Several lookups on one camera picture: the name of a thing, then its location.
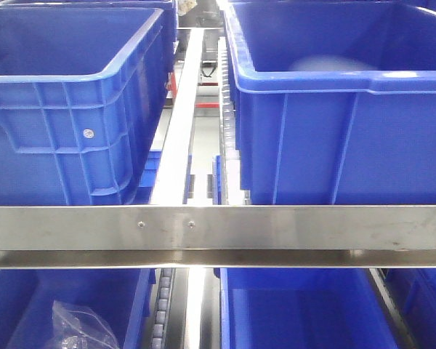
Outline lower left blue crate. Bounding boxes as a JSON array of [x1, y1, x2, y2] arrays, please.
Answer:
[[0, 268, 155, 348]]

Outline steel divider rail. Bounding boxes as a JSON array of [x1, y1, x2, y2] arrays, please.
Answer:
[[150, 28, 204, 206]]

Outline lower right blue crate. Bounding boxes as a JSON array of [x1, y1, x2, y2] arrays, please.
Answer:
[[219, 268, 398, 348]]

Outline upper left blue crate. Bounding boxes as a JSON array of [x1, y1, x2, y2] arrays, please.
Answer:
[[0, 7, 168, 206]]

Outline clear plastic bag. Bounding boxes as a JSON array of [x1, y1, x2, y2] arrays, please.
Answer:
[[45, 300, 120, 348]]

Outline blue crate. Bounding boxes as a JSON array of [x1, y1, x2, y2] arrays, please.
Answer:
[[0, 7, 168, 206], [219, 268, 398, 348], [225, 1, 436, 204], [0, 268, 155, 348]]

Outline upper stainless shelf rail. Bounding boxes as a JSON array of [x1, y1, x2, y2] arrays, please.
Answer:
[[0, 205, 436, 268]]

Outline upper right blue crate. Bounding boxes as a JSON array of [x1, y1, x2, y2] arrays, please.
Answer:
[[225, 1, 436, 204]]

